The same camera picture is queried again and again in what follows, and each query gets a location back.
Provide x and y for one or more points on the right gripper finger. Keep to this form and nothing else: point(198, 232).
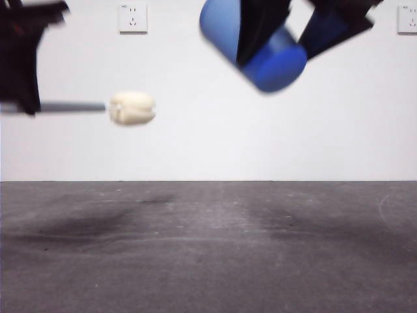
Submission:
point(355, 29)
point(257, 26)

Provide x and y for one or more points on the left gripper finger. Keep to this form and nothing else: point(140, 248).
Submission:
point(19, 65)

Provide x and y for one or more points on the blue ribbed plastic cup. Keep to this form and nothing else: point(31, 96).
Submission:
point(218, 26)

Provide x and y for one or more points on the white wall socket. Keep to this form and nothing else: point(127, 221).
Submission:
point(408, 19)
point(132, 18)

